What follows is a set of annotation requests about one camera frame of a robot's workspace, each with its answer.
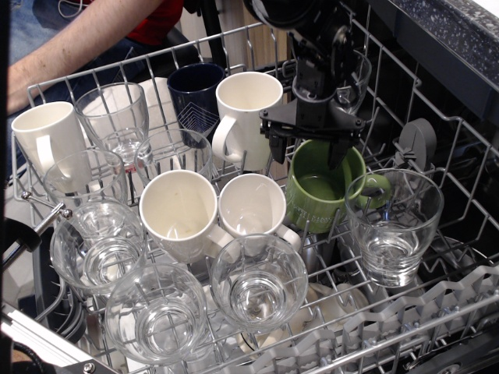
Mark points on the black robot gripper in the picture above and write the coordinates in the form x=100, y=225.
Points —
x=310, y=117

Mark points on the green ceramic mug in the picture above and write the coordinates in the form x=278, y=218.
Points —
x=315, y=194

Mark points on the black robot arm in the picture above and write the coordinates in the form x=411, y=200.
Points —
x=322, y=46

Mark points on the person forearm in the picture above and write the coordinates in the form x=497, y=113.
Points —
x=100, y=26

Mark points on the small white mug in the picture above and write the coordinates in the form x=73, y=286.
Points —
x=254, y=203

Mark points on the tall white mug centre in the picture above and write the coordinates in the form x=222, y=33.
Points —
x=240, y=98

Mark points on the tall white mug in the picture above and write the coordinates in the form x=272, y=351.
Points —
x=240, y=98
x=48, y=133

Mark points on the wide white mug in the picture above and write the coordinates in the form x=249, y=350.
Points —
x=179, y=209

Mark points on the tall white mug left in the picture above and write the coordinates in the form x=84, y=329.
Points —
x=48, y=133

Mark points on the clear glass back right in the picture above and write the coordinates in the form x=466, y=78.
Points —
x=349, y=97

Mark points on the clear glass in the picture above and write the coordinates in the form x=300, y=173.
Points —
x=173, y=149
x=115, y=118
x=157, y=314
x=393, y=217
x=87, y=176
x=349, y=97
x=98, y=245
x=258, y=282

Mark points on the grey plastic rack clip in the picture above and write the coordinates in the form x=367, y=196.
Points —
x=416, y=144

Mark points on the dark blue cup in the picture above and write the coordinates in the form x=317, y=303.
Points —
x=192, y=91

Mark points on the clear glass middle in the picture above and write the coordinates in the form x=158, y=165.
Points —
x=173, y=149

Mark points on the clear glass front centre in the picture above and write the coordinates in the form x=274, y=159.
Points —
x=258, y=282

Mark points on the clear glass back left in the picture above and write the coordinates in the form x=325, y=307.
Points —
x=115, y=118

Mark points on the grey plastic tine row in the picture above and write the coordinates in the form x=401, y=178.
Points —
x=369, y=339

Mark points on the clear glass front left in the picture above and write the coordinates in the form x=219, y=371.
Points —
x=157, y=314

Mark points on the clear glass left rear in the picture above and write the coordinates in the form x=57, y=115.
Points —
x=87, y=176

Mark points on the black clamp with metal screw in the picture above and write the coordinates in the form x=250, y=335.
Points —
x=20, y=237

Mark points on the grey wire dishwasher rack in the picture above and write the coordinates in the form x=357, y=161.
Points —
x=415, y=75

